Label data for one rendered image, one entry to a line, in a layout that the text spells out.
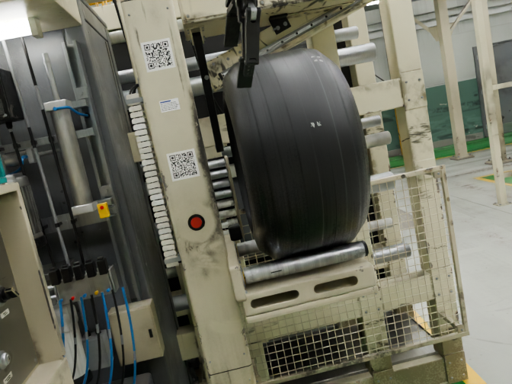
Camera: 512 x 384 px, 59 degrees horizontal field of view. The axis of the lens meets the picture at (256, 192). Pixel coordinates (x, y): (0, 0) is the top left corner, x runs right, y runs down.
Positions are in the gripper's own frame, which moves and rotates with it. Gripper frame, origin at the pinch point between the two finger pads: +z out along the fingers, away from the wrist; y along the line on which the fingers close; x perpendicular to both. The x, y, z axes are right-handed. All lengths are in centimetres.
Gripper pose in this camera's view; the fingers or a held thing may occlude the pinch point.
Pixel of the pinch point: (237, 61)
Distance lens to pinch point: 96.5
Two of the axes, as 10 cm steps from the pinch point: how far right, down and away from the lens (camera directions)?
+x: 9.7, -1.0, 2.4
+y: 2.2, 7.9, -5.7
